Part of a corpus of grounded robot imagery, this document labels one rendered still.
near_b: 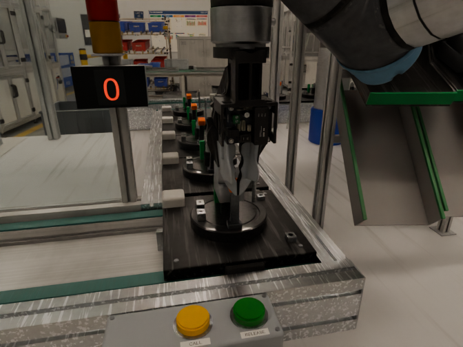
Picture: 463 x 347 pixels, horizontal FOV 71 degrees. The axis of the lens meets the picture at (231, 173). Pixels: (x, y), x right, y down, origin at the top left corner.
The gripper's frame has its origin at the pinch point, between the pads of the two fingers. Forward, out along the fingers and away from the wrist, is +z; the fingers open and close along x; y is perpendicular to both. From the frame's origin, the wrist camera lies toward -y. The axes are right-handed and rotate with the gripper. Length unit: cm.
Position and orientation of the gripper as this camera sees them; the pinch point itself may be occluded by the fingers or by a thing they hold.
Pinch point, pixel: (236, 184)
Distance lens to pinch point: 50.5
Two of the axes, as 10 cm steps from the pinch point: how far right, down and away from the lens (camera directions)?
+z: 0.0, 9.3, 3.8
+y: 2.0, 3.7, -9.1
